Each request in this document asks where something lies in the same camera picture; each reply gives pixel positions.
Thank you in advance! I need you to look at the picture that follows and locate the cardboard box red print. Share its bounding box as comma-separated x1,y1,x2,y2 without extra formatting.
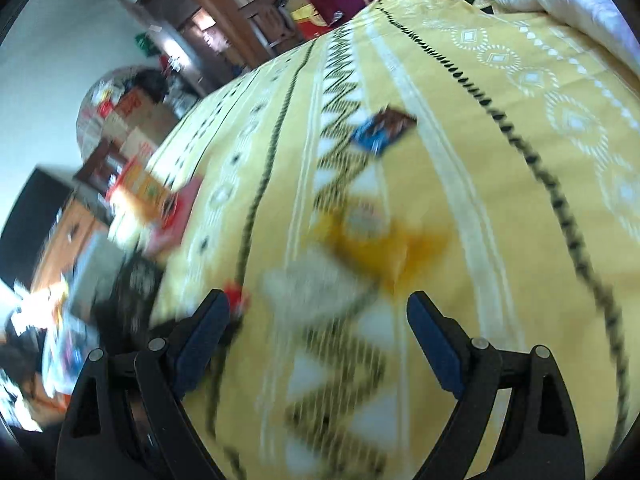
120,127,162,162

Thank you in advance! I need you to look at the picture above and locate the wooden chest of drawers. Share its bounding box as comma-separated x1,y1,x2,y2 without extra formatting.
32,195,116,291

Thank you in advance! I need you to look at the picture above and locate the wooden chair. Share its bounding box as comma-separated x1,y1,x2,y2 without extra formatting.
239,0,306,58

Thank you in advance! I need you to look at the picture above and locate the pink red flat packet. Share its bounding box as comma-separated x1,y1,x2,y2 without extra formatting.
145,176,205,256

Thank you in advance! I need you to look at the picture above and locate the small blue snack packet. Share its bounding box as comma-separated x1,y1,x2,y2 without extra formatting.
349,106,418,157

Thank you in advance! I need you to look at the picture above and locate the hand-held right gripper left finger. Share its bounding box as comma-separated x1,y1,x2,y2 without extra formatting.
56,289,232,480

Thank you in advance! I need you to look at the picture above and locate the dark wooden desk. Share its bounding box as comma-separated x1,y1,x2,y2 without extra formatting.
74,140,131,196

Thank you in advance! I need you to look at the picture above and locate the black television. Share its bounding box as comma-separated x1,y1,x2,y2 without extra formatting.
0,167,76,273

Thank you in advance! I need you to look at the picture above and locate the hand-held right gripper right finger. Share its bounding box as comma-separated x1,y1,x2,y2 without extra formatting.
406,291,586,480

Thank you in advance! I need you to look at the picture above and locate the yellow patterned bed sheet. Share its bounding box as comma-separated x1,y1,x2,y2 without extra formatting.
107,0,640,480

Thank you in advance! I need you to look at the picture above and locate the small red packet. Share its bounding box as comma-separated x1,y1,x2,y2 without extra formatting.
222,282,252,318

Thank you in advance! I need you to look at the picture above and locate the white snack packet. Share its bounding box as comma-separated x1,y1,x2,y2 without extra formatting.
260,252,381,318

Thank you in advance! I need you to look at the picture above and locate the yellow snack packet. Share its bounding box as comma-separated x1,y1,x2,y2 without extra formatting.
315,207,451,293

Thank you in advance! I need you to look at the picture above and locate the orange snack box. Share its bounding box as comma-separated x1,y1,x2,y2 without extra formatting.
106,156,176,223

